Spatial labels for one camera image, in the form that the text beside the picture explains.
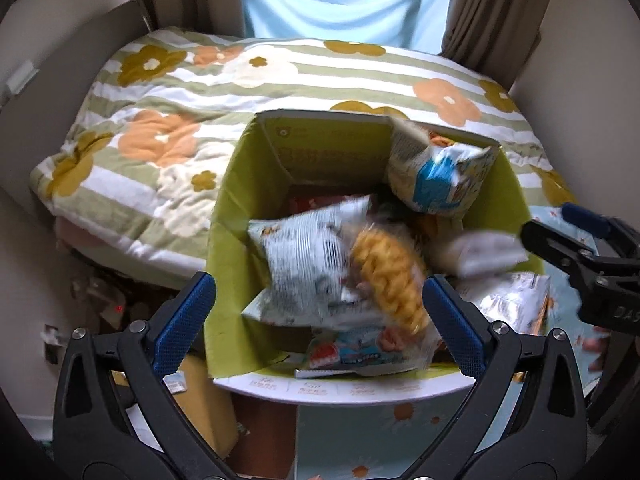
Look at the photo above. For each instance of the tan cardboard box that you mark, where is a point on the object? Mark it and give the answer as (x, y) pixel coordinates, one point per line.
(205, 410)

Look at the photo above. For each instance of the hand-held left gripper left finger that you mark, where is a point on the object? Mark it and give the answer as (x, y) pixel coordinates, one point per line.
(185, 320)

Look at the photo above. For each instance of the blue daisy tablecloth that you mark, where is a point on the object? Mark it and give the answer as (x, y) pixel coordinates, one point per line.
(360, 435)

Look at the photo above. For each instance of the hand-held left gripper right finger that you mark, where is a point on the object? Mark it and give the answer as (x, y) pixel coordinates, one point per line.
(452, 325)

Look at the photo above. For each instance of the grey bed headboard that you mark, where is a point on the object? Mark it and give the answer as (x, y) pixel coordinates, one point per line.
(60, 85)

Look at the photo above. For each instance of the white wall socket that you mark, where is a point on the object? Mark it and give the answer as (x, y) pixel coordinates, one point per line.
(51, 342)

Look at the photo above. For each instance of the clear waffle snack packet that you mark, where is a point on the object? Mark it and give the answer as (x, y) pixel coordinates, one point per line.
(390, 280)

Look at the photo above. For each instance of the floral striped blanket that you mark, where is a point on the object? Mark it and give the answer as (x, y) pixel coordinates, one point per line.
(175, 135)

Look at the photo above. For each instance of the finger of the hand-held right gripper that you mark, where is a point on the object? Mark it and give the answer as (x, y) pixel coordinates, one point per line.
(550, 245)
(582, 217)

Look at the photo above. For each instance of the light blue cloth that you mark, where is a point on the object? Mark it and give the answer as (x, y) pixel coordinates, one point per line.
(350, 0)

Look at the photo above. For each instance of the white switch box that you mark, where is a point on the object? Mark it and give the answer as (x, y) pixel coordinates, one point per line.
(22, 74)

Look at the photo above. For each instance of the blue white cartoon snack packet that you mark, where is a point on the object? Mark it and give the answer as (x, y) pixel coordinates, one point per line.
(350, 355)

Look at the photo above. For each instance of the orange white snack packet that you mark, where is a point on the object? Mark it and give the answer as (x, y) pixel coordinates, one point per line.
(475, 255)

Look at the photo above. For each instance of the white silver snack packet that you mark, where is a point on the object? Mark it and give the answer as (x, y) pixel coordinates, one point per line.
(510, 300)

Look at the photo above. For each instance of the grey speckled snack packet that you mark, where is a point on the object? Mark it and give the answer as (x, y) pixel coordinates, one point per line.
(300, 260)

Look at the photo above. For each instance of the beige snack packet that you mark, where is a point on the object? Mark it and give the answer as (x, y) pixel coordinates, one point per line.
(440, 175)

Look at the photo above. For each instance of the green cardboard box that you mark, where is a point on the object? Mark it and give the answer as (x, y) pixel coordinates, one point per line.
(235, 240)

